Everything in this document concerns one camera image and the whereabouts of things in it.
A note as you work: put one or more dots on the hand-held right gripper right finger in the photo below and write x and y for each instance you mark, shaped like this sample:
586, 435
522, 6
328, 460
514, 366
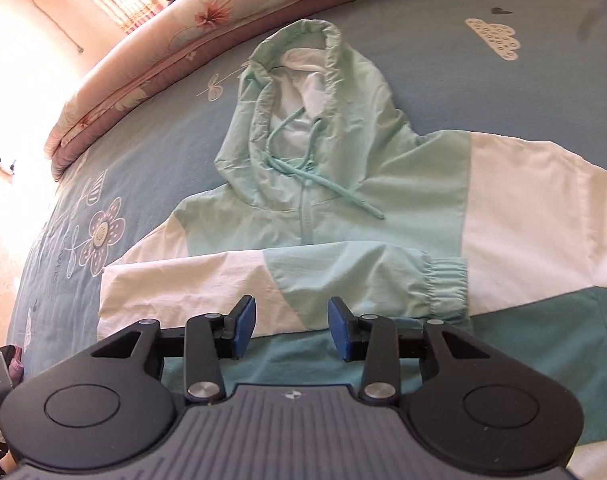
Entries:
338, 330

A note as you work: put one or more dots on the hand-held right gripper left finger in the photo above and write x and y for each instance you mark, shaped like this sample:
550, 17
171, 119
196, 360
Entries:
246, 327

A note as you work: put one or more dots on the white and green hooded jacket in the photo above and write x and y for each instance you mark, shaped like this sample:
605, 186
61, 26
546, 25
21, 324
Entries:
383, 170

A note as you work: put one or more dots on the white power strip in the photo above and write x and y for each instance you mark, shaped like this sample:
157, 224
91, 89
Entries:
0, 162

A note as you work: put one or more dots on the pink floral quilt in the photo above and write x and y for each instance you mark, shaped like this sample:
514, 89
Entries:
183, 45

